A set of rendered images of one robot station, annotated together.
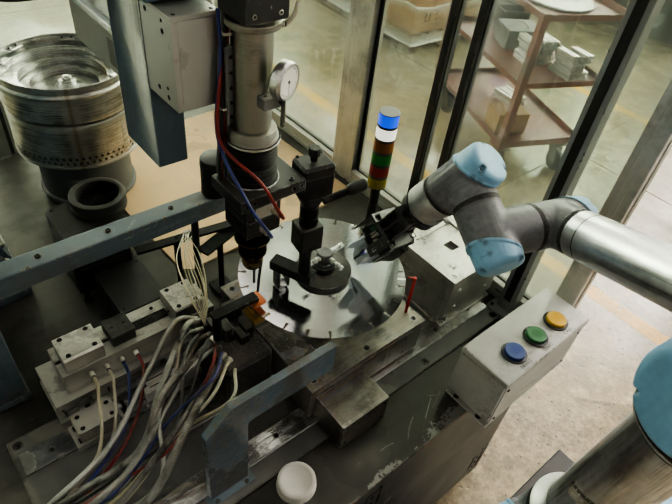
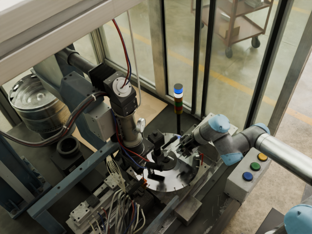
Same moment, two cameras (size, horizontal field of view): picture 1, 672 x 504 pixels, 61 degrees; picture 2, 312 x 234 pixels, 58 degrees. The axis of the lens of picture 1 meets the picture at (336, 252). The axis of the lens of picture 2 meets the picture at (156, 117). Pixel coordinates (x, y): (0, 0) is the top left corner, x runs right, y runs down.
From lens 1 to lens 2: 0.40 m
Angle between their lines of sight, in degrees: 7
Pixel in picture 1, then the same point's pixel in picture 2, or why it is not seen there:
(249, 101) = (129, 133)
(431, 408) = (219, 201)
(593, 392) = not seen: hidden behind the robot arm
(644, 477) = not seen: outside the picture
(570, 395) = not seen: hidden behind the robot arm
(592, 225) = (266, 142)
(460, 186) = (213, 134)
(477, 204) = (221, 140)
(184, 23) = (101, 118)
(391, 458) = (207, 226)
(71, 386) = (81, 227)
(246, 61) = (126, 123)
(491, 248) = (230, 157)
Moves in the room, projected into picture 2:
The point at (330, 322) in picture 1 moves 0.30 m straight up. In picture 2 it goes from (173, 183) to (172, 146)
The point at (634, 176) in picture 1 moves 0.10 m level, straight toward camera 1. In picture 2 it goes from (282, 101) to (277, 117)
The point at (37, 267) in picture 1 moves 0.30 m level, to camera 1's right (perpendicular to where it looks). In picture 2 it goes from (60, 192) to (130, 187)
